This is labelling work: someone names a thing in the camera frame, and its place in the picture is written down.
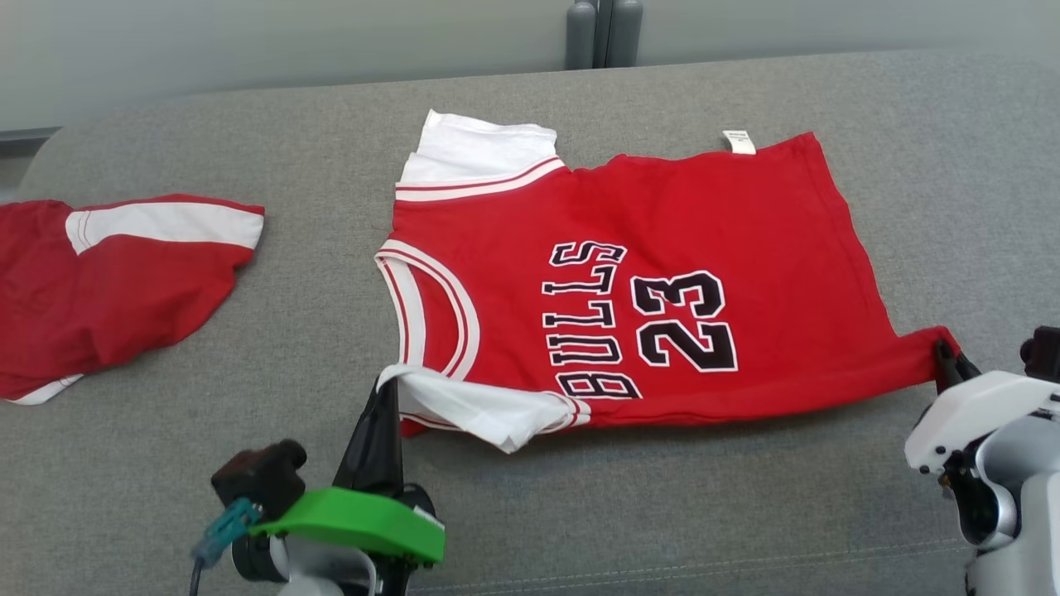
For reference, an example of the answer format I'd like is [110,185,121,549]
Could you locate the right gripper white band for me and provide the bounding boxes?
[904,338,1060,476]

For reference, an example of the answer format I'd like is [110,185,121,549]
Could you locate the teal cable connector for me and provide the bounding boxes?
[190,497,263,569]

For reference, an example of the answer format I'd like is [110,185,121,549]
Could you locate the red Bulls basketball jersey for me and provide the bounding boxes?
[374,109,963,454]

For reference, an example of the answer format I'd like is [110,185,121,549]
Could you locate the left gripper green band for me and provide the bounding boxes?
[248,377,446,568]

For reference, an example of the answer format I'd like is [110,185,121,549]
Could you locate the red shorts with white band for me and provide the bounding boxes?
[0,194,266,406]

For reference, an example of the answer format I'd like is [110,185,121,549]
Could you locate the grey partition post with foot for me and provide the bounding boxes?
[566,0,598,71]
[606,0,645,69]

